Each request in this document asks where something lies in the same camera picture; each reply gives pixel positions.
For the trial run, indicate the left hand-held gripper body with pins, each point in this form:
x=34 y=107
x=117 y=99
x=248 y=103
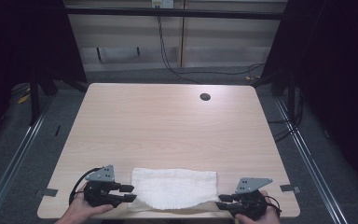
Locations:
x=101 y=191

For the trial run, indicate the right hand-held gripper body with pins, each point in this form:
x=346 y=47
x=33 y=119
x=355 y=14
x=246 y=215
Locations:
x=250 y=205

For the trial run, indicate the white cloth towel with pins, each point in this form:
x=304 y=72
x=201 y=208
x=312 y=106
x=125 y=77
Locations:
x=174 y=188

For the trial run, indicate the person's right hand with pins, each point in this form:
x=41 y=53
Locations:
x=268 y=217

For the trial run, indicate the person's left hand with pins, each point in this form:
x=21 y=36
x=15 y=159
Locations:
x=80 y=211

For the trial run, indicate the grey tape strip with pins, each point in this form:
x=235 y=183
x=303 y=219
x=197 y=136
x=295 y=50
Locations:
x=50 y=192
x=289 y=188

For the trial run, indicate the dark round table grommet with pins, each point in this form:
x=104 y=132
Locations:
x=205 y=96

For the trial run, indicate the black metal stand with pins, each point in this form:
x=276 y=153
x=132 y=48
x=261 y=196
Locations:
x=34 y=102
x=291 y=99

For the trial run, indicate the yellow floor marker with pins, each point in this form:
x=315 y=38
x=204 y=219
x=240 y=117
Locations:
x=23 y=99

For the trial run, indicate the dark curtain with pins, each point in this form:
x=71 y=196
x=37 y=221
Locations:
x=21 y=40
x=338 y=62

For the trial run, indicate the black horizontal bar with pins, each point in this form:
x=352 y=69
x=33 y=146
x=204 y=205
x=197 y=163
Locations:
x=174 y=13

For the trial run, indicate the metal floor rail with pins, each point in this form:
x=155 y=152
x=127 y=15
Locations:
x=307 y=158
x=15 y=161

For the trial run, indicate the white wall power outlet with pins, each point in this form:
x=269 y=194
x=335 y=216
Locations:
x=162 y=3

